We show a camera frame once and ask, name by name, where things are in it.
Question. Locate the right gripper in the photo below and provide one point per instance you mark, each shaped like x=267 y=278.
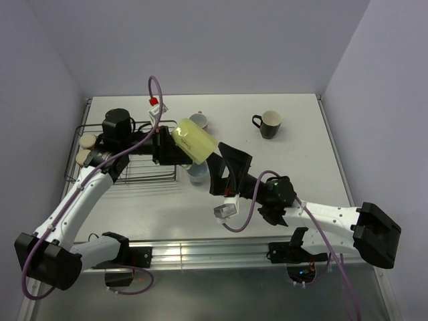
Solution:
x=239 y=162

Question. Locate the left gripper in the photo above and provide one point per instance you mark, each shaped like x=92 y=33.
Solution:
x=165 y=151

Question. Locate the pale yellow mug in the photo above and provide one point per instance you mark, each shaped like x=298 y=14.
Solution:
x=194 y=141

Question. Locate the pink patterned mug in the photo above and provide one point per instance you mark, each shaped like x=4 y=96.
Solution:
x=200 y=119

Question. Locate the black mug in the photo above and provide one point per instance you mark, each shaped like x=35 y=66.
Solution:
x=268 y=123

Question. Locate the cream and brown tumbler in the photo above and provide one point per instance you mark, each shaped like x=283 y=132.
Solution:
x=87 y=141

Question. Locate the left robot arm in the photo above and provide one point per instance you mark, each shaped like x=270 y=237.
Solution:
x=49 y=254

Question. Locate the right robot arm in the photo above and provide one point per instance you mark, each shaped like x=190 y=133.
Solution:
x=319 y=230

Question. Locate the light blue mug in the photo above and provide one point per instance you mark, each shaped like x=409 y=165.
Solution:
x=198 y=173

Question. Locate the wire dish rack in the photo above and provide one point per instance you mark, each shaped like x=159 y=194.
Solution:
x=140 y=169

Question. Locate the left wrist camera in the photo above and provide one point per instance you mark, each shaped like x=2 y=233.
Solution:
x=155 y=109

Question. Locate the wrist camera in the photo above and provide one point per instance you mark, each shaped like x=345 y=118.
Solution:
x=229 y=208
x=155 y=109

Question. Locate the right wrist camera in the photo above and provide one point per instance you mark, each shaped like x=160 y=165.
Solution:
x=229 y=208

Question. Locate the aluminium mounting rail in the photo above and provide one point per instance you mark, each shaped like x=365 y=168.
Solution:
x=247 y=252

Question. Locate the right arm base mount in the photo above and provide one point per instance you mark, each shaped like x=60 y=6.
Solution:
x=292 y=251

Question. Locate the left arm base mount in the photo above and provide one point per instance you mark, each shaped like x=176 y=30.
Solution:
x=129 y=273

